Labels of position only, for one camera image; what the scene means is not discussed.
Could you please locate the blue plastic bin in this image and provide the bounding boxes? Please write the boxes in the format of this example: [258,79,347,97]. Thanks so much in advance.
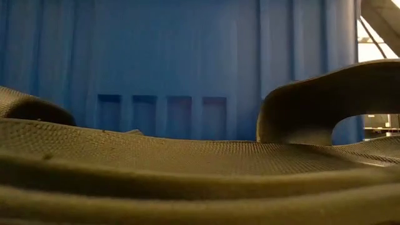
[0,0,366,146]

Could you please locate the background shelving unit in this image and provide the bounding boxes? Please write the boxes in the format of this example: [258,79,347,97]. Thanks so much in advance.
[364,114,400,141]

